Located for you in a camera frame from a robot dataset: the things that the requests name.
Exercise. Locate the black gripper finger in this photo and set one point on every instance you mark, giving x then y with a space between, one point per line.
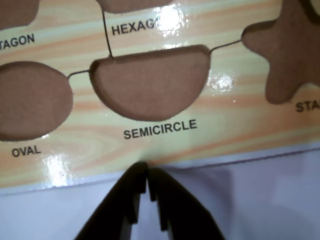
185 215
120 207

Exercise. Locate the wooden shapes puzzle board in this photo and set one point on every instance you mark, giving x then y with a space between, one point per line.
225 125

